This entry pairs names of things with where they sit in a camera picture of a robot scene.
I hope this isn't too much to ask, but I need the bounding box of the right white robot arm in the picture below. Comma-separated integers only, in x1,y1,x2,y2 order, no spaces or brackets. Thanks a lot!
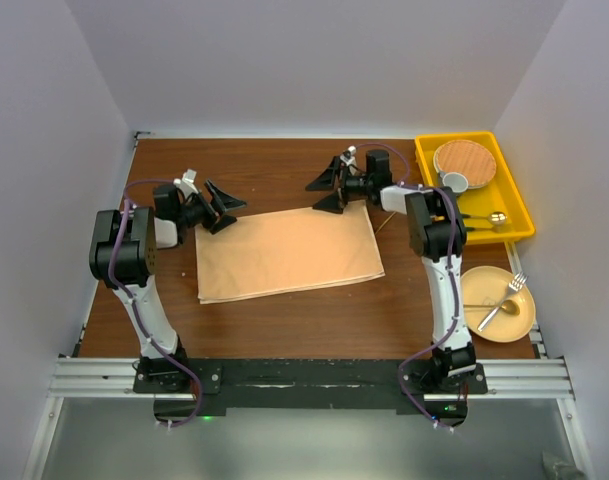
305,146,477,393

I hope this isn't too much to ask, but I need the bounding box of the grey white cup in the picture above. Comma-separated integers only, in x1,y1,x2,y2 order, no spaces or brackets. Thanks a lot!
439,172,469,197

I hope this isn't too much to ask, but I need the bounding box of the yellow plastic tray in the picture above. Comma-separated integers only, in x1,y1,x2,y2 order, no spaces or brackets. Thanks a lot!
415,131,536,245

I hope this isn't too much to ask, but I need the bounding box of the woven orange round plate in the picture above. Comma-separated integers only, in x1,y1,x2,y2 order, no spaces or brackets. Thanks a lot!
433,139,497,189

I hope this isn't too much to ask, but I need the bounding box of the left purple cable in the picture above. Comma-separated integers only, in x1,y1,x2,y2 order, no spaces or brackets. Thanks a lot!
107,177,205,429

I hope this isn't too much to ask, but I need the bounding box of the aluminium rail frame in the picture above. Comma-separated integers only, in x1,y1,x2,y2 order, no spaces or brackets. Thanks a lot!
24,241,590,479

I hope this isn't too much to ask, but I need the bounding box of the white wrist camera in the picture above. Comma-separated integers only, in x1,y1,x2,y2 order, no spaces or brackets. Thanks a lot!
173,169,200,197
340,146,357,168

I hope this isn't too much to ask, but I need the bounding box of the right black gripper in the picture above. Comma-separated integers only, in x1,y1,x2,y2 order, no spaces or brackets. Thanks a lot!
307,157,373,215

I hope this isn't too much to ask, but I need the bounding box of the beige round plate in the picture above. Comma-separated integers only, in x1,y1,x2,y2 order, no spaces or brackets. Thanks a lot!
461,266,536,343

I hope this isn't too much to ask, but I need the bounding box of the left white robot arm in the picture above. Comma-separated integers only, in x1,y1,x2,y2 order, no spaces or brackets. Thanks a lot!
89,170,247,392

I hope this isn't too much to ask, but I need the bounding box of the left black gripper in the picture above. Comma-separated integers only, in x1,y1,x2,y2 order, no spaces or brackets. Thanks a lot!
176,180,245,234

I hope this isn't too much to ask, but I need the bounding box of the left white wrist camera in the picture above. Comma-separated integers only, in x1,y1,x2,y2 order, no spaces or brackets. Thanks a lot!
173,169,200,197

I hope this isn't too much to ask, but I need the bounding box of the purple cable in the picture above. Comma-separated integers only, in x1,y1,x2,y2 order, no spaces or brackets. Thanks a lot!
107,177,205,429
351,142,469,435

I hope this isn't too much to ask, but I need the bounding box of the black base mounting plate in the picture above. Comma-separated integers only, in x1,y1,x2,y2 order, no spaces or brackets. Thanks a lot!
132,358,488,423

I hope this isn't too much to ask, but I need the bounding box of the gold black spoon in tray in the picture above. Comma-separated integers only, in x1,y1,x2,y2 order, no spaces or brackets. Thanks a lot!
462,211,508,226

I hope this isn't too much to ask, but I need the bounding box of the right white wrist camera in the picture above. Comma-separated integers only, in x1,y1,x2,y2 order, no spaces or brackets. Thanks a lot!
340,146,357,168

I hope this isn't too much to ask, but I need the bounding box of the black handled utensil in tray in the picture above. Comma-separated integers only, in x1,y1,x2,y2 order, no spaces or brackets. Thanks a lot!
466,226,503,234

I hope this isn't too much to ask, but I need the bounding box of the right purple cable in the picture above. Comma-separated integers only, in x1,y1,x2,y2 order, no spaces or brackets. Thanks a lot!
351,142,469,435

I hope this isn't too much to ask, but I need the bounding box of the silver fork on plate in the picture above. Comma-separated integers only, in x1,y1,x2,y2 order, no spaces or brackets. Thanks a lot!
477,272,528,332

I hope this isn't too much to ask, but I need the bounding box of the peach satin napkin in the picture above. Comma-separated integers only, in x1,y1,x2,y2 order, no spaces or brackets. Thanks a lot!
196,200,385,304

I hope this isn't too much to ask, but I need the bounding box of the gold spoon on plate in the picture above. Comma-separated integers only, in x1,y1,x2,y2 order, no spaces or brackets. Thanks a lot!
464,300,520,316

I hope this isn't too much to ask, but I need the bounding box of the gold spoon on table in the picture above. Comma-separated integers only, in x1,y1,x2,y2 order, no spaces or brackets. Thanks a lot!
374,212,397,235

